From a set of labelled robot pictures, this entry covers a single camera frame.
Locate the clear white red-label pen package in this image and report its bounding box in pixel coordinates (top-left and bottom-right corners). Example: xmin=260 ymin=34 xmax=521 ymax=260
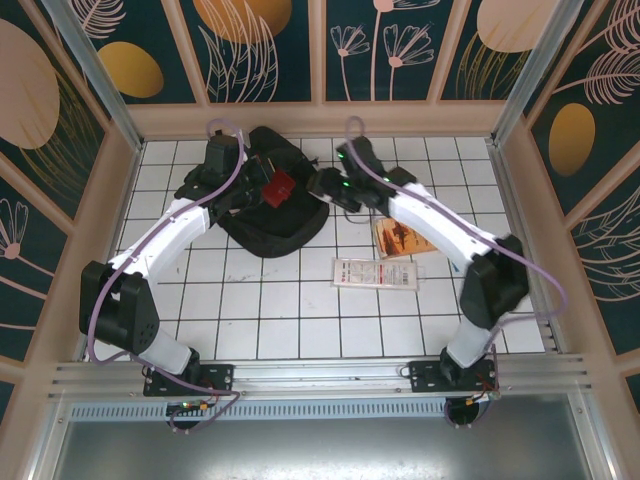
xmin=332 ymin=257 xmax=427 ymax=291

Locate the red leather wallet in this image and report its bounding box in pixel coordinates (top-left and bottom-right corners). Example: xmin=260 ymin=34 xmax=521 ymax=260
xmin=262 ymin=171 xmax=297 ymax=209

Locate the black fabric backpack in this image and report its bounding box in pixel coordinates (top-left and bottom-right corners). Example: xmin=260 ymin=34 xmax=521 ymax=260
xmin=174 ymin=125 xmax=331 ymax=259

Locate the aluminium mounting rail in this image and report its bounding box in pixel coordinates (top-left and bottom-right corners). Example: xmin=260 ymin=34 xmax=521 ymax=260
xmin=49 ymin=352 xmax=596 ymax=401

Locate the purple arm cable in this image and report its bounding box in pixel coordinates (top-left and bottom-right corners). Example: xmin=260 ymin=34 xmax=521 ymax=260
xmin=87 ymin=118 xmax=249 ymax=434
xmin=344 ymin=115 xmax=570 ymax=431

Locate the grey metal sheet panel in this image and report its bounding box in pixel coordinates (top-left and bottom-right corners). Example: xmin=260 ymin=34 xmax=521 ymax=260
xmin=49 ymin=419 xmax=611 ymax=480

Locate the orange brown cover book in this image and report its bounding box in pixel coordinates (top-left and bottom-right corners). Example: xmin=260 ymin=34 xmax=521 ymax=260
xmin=372 ymin=215 xmax=439 ymax=260

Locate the aluminium side rail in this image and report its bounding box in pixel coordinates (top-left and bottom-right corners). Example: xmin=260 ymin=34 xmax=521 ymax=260
xmin=487 ymin=139 xmax=569 ymax=356

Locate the aluminium frame post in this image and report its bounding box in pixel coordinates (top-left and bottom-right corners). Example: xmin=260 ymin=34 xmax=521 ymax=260
xmin=47 ymin=0 xmax=146 ymax=151
xmin=489 ymin=0 xmax=586 ymax=146

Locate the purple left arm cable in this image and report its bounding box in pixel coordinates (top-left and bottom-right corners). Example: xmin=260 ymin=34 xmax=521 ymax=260
xmin=87 ymin=118 xmax=249 ymax=434

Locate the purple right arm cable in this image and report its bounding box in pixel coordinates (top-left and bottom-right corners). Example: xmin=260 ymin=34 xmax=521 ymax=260
xmin=344 ymin=115 xmax=570 ymax=431

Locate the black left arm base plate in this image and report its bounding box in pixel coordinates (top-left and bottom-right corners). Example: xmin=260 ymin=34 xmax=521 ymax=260
xmin=143 ymin=363 xmax=235 ymax=397

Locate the slotted grey cable duct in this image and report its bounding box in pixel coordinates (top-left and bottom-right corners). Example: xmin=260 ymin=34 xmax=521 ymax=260
xmin=69 ymin=402 xmax=586 ymax=421

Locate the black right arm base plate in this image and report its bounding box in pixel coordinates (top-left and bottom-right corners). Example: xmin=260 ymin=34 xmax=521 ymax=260
xmin=409 ymin=359 xmax=501 ymax=394

